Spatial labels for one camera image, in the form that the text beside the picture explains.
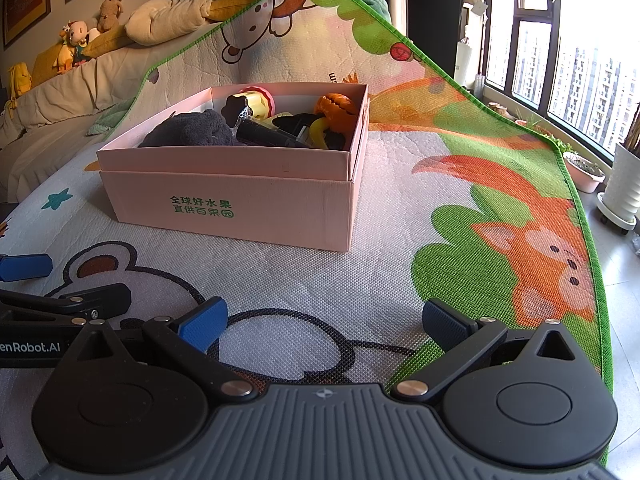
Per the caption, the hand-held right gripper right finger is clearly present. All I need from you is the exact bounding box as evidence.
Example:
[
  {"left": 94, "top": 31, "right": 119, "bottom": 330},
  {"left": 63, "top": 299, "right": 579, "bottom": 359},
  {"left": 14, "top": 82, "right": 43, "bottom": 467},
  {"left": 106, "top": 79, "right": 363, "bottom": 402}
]
[{"left": 391, "top": 298, "right": 577, "bottom": 404}]

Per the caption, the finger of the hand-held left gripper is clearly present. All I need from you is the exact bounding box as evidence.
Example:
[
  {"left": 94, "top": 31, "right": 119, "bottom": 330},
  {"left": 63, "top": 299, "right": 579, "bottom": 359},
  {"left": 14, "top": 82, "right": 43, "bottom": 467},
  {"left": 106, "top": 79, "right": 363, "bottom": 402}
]
[
  {"left": 0, "top": 283, "right": 132, "bottom": 329},
  {"left": 0, "top": 254, "right": 54, "bottom": 282}
]

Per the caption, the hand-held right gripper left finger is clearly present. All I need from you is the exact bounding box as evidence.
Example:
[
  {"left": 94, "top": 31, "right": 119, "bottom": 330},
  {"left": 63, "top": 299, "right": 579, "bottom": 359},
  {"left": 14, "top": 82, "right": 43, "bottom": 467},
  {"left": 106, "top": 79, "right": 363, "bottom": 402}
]
[{"left": 75, "top": 296, "right": 256, "bottom": 403}]

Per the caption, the pink cardboard box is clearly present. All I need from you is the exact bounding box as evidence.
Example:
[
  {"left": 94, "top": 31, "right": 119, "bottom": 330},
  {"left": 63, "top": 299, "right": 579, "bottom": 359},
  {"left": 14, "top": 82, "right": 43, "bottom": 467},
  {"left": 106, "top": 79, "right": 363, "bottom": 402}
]
[{"left": 96, "top": 82, "right": 371, "bottom": 253}]

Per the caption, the dark flower-shaped toy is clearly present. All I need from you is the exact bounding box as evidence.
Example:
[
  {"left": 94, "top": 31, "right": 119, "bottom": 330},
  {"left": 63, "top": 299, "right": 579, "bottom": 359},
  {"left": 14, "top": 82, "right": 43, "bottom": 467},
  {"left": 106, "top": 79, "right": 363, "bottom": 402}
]
[{"left": 222, "top": 94, "right": 251, "bottom": 126}]

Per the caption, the yellow red round toy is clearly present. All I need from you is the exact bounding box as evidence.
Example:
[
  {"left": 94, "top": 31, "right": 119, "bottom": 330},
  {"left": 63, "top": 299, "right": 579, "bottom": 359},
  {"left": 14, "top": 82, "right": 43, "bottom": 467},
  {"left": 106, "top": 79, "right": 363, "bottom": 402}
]
[{"left": 239, "top": 87, "right": 276, "bottom": 122}]

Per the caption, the orange pumpkin toy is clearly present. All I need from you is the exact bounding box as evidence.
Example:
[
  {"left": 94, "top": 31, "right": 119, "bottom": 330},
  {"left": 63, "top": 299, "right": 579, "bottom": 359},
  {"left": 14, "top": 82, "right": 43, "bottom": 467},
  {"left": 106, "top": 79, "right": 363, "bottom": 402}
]
[{"left": 313, "top": 93, "right": 359, "bottom": 134}]

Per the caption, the cartoon play mat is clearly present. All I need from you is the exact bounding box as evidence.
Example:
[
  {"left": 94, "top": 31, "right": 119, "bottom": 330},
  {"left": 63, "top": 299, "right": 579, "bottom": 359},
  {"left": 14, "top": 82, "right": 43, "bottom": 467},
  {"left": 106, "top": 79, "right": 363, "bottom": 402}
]
[{"left": 0, "top": 0, "right": 615, "bottom": 480}]

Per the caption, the beige covered sofa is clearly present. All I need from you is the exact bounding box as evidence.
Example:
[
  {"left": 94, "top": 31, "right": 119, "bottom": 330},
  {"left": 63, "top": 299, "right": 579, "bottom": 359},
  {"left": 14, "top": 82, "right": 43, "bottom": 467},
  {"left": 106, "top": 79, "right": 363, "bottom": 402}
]
[{"left": 0, "top": 0, "right": 281, "bottom": 201}]

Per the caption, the yellow plush toy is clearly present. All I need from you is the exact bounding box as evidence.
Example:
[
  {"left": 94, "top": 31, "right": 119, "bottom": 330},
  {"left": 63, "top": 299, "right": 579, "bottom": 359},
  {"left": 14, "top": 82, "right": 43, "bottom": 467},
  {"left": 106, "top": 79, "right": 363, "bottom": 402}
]
[{"left": 4, "top": 62, "right": 33, "bottom": 120}]

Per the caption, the black plush toy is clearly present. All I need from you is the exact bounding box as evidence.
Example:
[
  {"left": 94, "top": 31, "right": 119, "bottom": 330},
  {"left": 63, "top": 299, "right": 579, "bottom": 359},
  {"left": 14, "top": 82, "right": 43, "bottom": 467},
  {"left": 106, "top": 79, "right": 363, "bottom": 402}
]
[{"left": 137, "top": 110, "right": 237, "bottom": 147}]

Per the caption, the black plastic toy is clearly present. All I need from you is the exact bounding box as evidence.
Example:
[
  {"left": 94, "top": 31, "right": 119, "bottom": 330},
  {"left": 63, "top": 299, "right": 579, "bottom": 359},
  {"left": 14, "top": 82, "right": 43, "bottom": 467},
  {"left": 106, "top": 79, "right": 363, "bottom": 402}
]
[{"left": 236, "top": 114, "right": 323, "bottom": 150}]

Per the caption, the pink plant pot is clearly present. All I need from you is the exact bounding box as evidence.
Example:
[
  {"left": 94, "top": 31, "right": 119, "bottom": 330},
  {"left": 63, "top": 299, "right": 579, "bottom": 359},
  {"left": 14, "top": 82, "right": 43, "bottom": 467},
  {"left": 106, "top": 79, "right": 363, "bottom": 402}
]
[{"left": 562, "top": 151, "right": 606, "bottom": 193}]

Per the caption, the white cylindrical plant pot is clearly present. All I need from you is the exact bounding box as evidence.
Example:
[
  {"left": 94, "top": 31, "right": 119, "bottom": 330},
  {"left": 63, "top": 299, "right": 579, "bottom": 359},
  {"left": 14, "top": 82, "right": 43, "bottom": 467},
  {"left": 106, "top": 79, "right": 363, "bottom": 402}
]
[{"left": 596, "top": 142, "right": 640, "bottom": 235}]

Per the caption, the plush doll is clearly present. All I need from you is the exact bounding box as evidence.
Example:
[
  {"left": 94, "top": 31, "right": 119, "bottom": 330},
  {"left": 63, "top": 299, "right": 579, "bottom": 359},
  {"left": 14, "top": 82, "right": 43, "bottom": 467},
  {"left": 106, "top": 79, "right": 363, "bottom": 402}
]
[{"left": 54, "top": 20, "right": 101, "bottom": 76}]

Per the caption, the white appliance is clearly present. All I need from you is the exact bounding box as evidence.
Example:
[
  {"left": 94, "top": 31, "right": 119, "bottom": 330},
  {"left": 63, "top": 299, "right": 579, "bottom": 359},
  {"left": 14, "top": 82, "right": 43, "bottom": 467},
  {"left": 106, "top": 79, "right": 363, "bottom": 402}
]
[{"left": 454, "top": 40, "right": 483, "bottom": 92}]

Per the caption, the brown plush toy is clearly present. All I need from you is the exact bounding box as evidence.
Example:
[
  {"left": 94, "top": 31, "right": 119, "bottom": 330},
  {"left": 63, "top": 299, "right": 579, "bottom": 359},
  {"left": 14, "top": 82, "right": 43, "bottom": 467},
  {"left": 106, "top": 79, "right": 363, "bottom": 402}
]
[{"left": 96, "top": 0, "right": 126, "bottom": 34}]

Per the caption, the cream pillow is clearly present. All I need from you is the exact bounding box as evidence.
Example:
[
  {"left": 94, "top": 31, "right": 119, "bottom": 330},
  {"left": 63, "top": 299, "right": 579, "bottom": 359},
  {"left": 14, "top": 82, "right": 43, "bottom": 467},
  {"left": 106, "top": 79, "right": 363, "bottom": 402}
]
[{"left": 125, "top": 0, "right": 217, "bottom": 47}]

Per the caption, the black framed window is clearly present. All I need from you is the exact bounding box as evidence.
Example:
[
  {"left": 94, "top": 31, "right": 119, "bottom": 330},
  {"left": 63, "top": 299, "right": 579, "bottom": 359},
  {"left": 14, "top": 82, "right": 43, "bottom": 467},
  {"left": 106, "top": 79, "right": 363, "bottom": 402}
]
[{"left": 480, "top": 0, "right": 640, "bottom": 156}]

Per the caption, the yellow cushion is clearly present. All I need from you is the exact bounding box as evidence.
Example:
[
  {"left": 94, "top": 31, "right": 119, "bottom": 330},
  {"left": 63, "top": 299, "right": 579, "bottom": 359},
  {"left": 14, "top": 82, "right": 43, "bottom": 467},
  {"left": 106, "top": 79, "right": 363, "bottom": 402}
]
[{"left": 206, "top": 0, "right": 281, "bottom": 23}]

